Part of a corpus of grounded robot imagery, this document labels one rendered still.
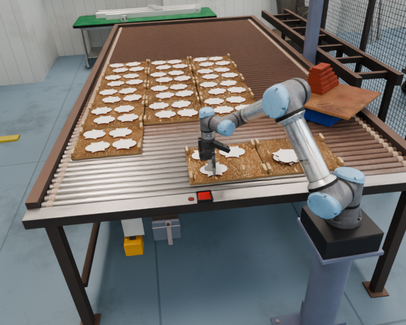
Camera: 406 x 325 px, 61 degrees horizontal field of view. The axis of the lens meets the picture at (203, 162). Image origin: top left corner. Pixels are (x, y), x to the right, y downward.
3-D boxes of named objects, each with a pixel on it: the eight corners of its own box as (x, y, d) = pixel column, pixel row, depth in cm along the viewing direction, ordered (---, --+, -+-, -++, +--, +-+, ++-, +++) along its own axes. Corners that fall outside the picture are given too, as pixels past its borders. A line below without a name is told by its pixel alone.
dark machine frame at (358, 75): (374, 180, 327) (404, 74, 271) (334, 184, 324) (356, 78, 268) (281, 75, 575) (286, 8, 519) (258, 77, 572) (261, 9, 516)
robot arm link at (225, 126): (241, 117, 162) (224, 110, 169) (224, 124, 156) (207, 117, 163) (240, 132, 166) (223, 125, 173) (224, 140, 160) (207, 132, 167)
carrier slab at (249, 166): (268, 177, 182) (268, 175, 181) (190, 186, 179) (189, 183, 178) (252, 144, 211) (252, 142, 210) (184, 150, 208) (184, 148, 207)
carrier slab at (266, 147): (344, 169, 185) (345, 167, 184) (268, 177, 182) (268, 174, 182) (319, 138, 214) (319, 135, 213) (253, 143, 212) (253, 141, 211)
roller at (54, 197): (412, 170, 189) (414, 162, 187) (45, 206, 176) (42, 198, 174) (406, 166, 194) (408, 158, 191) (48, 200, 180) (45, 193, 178)
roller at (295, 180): (417, 176, 185) (420, 168, 183) (42, 213, 172) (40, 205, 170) (412, 171, 190) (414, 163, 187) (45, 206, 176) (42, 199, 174)
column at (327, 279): (360, 370, 187) (405, 260, 140) (292, 384, 183) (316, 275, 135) (328, 307, 219) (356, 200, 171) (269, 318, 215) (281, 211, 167)
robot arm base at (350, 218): (367, 228, 141) (371, 208, 137) (329, 229, 142) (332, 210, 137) (352, 206, 155) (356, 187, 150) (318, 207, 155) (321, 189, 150)
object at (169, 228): (182, 244, 178) (179, 218, 168) (154, 247, 177) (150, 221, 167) (180, 229, 187) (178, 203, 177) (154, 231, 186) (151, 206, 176)
